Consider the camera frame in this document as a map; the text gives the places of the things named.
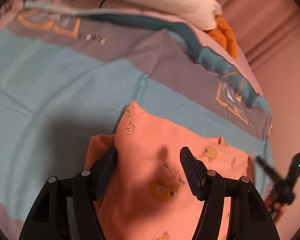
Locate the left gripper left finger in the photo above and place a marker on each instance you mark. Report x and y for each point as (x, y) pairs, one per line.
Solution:
(49, 216)

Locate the orange cartoon print shirt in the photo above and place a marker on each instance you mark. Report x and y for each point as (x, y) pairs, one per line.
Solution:
(148, 196)

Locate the blue grey patterned duvet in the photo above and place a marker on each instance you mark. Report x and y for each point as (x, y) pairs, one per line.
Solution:
(64, 79)

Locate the pink curtain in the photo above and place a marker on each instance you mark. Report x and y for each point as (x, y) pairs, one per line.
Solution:
(268, 34)

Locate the orange plush goose feet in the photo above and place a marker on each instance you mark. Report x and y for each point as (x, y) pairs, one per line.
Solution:
(224, 35)

